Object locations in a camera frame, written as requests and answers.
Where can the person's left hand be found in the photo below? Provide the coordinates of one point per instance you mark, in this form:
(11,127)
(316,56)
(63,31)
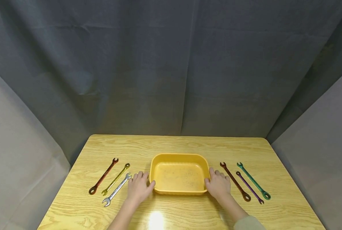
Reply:
(138,190)

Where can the person's right hand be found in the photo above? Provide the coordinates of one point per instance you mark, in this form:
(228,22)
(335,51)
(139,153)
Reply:
(219,187)

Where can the person's left thumb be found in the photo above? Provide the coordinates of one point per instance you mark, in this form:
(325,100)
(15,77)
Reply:
(151,185)

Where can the person's right middle finger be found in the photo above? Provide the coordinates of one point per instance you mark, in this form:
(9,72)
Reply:
(217,174)

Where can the person's left index finger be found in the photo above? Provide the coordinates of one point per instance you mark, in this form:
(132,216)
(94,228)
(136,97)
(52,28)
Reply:
(146,176)

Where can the person's right little finger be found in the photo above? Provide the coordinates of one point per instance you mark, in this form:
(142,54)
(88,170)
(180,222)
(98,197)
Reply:
(227,180)

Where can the person's right thumb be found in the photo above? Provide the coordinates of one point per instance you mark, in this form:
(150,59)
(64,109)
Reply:
(207,184)

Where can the person's left ring finger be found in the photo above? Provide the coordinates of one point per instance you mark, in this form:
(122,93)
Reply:
(135,177)

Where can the person's left middle finger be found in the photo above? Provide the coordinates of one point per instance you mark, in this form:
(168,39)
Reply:
(141,175)

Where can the person's right index finger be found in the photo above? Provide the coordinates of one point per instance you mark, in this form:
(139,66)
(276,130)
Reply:
(211,172)

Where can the person's right ring finger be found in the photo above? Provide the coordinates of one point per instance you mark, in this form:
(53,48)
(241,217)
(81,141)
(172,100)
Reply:
(222,176)

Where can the person's left little finger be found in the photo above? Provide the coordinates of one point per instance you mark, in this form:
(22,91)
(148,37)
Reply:
(130,182)

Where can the person's left forearm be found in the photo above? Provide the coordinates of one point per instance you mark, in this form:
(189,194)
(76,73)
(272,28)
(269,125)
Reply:
(124,215)

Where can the person's right forearm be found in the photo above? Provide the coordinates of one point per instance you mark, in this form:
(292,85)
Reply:
(236,212)

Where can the dark red combination wrench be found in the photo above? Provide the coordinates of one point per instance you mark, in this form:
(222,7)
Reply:
(103,176)
(235,182)

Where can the gold combination wrench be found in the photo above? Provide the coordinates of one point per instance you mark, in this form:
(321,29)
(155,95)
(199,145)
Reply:
(116,179)

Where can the silver combination wrench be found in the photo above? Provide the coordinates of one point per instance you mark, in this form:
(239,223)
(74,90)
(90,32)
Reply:
(117,189)

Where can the purple combination wrench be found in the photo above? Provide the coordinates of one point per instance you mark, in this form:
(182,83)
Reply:
(249,187)

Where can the green combination wrench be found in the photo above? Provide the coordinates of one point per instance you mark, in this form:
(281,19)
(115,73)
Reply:
(254,181)

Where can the yellow plastic tray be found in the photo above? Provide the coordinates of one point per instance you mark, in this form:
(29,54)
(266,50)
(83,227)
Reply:
(179,177)

